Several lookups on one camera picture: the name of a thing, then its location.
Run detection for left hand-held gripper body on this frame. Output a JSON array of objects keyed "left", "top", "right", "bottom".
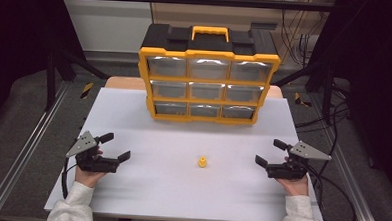
[{"left": 64, "top": 129, "right": 121, "bottom": 174}]

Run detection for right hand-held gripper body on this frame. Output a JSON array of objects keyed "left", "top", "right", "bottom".
[{"left": 265, "top": 139, "right": 333, "bottom": 182}]

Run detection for clear plastic drawer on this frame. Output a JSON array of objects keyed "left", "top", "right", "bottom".
[{"left": 188, "top": 58, "right": 231, "bottom": 81}]

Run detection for yellow black drawer cabinet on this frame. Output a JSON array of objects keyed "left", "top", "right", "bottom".
[{"left": 135, "top": 22, "right": 284, "bottom": 127}]

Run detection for person's right hand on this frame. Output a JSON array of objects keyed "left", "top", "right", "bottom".
[{"left": 273, "top": 156, "right": 311, "bottom": 198}]

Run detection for person's left hand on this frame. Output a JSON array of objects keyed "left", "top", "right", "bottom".
[{"left": 74, "top": 164, "right": 107, "bottom": 190}]

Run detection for white foam board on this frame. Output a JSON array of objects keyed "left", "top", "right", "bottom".
[{"left": 43, "top": 84, "right": 331, "bottom": 221}]

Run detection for yellow black hazard tape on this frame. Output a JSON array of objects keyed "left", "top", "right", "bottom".
[
  {"left": 293, "top": 92, "right": 313, "bottom": 109},
  {"left": 79, "top": 81, "right": 94, "bottom": 100}
]

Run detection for black metal stand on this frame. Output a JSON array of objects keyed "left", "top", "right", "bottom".
[
  {"left": 43, "top": 47, "right": 111, "bottom": 115},
  {"left": 270, "top": 57, "right": 337, "bottom": 126}
]

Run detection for grid of clear drawers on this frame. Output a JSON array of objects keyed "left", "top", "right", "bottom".
[{"left": 144, "top": 55, "right": 273, "bottom": 121}]

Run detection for black curtain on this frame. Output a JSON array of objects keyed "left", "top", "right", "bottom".
[
  {"left": 306, "top": 0, "right": 392, "bottom": 200},
  {"left": 0, "top": 0, "right": 90, "bottom": 137}
]

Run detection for left hand-held gripper cable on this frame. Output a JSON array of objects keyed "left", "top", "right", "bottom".
[{"left": 60, "top": 158, "right": 78, "bottom": 199}]

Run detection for hand-held gripper cable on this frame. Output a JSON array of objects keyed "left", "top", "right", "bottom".
[
  {"left": 60, "top": 158, "right": 78, "bottom": 199},
  {"left": 303, "top": 164, "right": 360, "bottom": 221}
]

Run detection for right hand-held gripper cable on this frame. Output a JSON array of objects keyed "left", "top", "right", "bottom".
[{"left": 303, "top": 164, "right": 360, "bottom": 221}]

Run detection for black floor cables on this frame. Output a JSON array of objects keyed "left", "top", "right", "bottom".
[{"left": 294, "top": 78, "right": 353, "bottom": 136}]

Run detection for aluminium floor rail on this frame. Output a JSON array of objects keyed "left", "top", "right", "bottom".
[
  {"left": 303, "top": 93, "right": 391, "bottom": 221},
  {"left": 0, "top": 78, "right": 71, "bottom": 221}
]

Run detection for hanging black cables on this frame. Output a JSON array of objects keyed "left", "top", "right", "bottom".
[{"left": 277, "top": 0, "right": 323, "bottom": 69}]

